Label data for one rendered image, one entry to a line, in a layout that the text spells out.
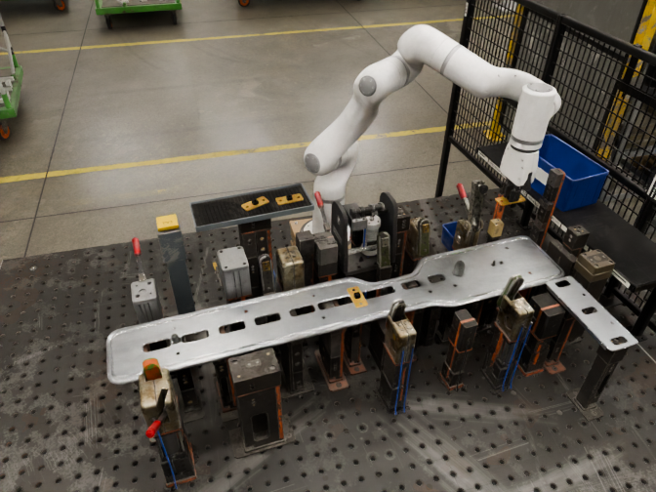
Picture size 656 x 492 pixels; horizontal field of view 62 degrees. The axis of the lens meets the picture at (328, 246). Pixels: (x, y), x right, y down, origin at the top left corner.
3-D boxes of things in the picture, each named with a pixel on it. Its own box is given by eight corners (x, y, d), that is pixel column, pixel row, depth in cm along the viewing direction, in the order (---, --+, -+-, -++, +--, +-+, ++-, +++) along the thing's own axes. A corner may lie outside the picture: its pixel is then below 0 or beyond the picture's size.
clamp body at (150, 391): (164, 497, 144) (135, 419, 121) (158, 448, 155) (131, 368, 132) (204, 484, 147) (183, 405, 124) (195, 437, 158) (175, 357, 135)
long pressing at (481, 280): (107, 396, 134) (106, 392, 133) (105, 331, 151) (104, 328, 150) (569, 277, 170) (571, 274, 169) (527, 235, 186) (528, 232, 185)
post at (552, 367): (550, 375, 176) (577, 313, 158) (530, 350, 184) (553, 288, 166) (566, 370, 178) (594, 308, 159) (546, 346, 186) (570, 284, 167)
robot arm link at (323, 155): (343, 169, 200) (314, 186, 190) (321, 144, 201) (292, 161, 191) (419, 74, 161) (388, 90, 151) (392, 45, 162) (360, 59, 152)
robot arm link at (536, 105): (520, 123, 149) (506, 135, 143) (532, 76, 140) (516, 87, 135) (550, 132, 145) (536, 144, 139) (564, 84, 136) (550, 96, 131)
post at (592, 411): (588, 422, 163) (621, 359, 145) (563, 392, 171) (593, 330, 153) (604, 415, 164) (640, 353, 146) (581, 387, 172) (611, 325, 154)
